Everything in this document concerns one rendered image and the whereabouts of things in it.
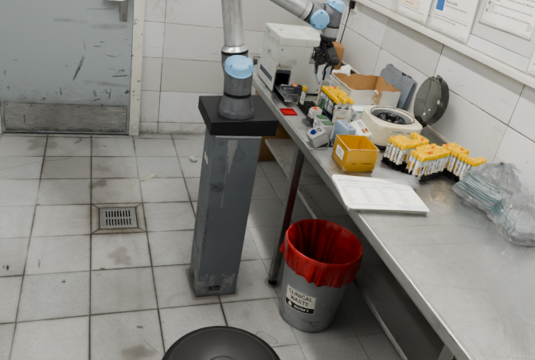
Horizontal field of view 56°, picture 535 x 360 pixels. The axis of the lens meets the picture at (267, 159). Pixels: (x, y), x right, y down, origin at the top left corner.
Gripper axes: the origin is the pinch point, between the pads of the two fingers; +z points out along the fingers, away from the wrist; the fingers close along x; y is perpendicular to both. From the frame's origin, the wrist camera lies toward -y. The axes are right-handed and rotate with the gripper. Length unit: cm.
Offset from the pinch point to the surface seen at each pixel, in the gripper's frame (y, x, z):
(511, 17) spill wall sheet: -39, -54, -43
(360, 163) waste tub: -45.4, 0.1, 16.7
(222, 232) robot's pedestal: -13, 41, 69
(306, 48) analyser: 38.1, -8.0, -4.1
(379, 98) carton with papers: 7.9, -38.3, 9.9
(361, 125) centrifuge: -12.2, -18.2, 15.6
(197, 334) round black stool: -94, 72, 43
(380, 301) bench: -56, -23, 81
